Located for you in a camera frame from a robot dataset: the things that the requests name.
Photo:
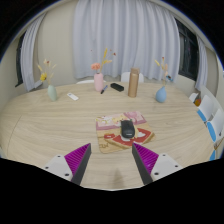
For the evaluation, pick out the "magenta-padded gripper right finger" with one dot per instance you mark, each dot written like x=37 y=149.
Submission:
x=165 y=164

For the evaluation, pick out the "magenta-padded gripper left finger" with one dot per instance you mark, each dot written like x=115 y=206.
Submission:
x=58 y=165

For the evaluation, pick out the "black computer mouse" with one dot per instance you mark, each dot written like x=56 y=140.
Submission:
x=127 y=130

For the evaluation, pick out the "cartoon print mouse pad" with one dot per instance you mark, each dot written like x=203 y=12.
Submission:
x=110 y=140

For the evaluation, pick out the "blue vase with dried flowers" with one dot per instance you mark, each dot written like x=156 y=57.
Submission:
x=161 y=96

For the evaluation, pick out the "green vase with dried flowers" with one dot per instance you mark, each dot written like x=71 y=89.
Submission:
x=52 y=94

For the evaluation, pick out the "gold drink bottle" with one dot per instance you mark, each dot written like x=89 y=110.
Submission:
x=133 y=83

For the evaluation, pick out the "dark marker pen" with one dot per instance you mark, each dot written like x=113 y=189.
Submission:
x=104 y=89

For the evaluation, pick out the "small black box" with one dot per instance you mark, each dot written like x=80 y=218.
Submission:
x=117 y=87

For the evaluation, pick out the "pink vase with dried flowers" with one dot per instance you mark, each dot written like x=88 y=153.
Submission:
x=98 y=82

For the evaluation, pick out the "narrow white curtain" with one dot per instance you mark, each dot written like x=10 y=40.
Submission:
x=30 y=56
x=201 y=66

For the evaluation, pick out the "dark window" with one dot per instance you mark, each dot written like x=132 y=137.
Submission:
x=188 y=50
x=19 y=63

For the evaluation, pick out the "wide white curtain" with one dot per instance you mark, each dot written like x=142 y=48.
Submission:
x=126 y=33

